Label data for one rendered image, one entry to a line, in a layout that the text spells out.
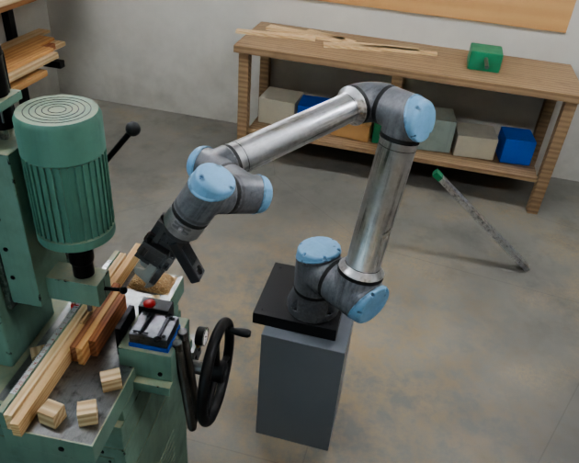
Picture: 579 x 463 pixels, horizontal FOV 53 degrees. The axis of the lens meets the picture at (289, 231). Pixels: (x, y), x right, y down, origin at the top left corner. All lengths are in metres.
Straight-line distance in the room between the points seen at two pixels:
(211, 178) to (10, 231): 0.50
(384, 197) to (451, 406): 1.29
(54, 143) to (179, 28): 3.66
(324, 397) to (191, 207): 1.19
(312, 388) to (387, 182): 0.88
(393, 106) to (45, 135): 0.89
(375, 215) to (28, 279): 0.95
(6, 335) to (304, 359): 0.99
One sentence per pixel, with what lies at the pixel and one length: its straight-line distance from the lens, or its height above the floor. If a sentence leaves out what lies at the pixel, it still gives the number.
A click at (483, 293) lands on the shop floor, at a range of 3.39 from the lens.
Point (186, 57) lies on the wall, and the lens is 4.90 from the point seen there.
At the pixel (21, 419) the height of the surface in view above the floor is 0.94.
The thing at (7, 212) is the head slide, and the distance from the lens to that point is 1.43.
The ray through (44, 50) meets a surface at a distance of 4.62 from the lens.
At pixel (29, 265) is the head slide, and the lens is 1.50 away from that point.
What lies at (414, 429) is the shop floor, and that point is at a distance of 2.61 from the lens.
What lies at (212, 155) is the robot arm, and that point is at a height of 1.37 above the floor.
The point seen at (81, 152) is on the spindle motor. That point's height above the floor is 1.44.
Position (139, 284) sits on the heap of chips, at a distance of 1.73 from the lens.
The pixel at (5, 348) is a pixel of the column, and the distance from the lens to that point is 1.68.
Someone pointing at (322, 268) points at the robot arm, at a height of 0.84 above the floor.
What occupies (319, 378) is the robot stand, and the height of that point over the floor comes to 0.40.
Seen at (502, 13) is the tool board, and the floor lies 1.12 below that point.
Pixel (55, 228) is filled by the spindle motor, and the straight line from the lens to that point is 1.37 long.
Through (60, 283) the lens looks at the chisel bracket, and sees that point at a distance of 1.54.
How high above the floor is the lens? 2.01
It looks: 34 degrees down
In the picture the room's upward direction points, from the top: 5 degrees clockwise
